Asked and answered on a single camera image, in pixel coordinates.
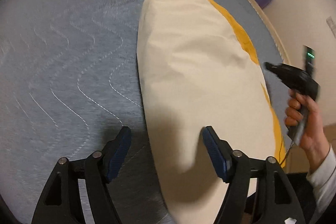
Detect white sleeved right forearm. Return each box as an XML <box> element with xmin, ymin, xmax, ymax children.
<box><xmin>306</xmin><ymin>146</ymin><xmax>335</xmax><ymax>223</ymax></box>

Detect wall sockets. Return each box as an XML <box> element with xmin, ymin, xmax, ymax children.
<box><xmin>326</xmin><ymin>16</ymin><xmax>336</xmax><ymax>38</ymax></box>

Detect person right hand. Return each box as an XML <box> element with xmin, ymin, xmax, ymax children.
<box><xmin>285</xmin><ymin>90</ymin><xmax>330</xmax><ymax>173</ymax></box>

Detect beige and orange coat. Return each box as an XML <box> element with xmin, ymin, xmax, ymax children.
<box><xmin>137</xmin><ymin>0</ymin><xmax>285</xmax><ymax>223</ymax></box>

